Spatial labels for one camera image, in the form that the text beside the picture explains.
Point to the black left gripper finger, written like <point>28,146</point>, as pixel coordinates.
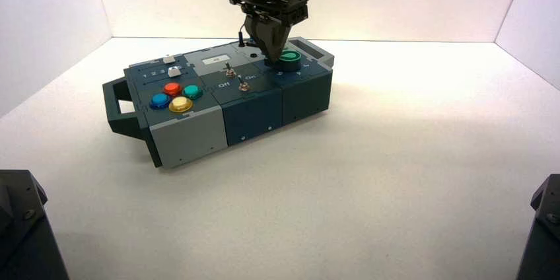
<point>278,39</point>
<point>258,33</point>

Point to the green rotary knob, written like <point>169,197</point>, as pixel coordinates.
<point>291,62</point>

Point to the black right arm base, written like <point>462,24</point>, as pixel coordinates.
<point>544,234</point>

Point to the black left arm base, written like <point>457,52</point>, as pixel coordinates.
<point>26,234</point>

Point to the black jumper bar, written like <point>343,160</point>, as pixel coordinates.
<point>250,43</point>

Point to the grey and teal control box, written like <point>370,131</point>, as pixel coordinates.
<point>249,112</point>

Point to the teal round push button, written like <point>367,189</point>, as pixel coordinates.
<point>191,91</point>

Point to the red round push button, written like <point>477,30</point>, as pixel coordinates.
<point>173,89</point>

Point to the yellow round push button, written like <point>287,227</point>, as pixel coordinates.
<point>180,104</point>

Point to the blue round push button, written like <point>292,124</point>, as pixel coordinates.
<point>159,101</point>

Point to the metal toggle switch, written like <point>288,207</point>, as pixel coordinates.
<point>244,85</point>
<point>228,70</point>

